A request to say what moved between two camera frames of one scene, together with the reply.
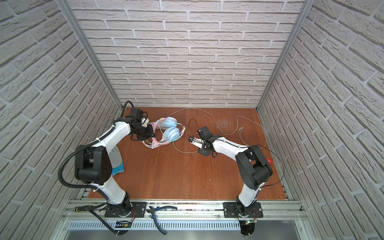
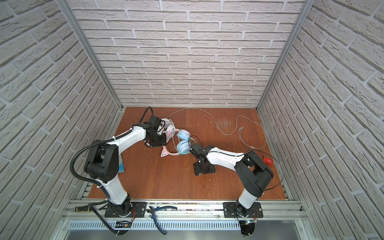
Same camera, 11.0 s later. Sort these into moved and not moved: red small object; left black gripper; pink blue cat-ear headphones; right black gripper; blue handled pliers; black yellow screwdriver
Moved: right black gripper; left black gripper; pink blue cat-ear headphones
Not moved: red small object; blue handled pliers; black yellow screwdriver
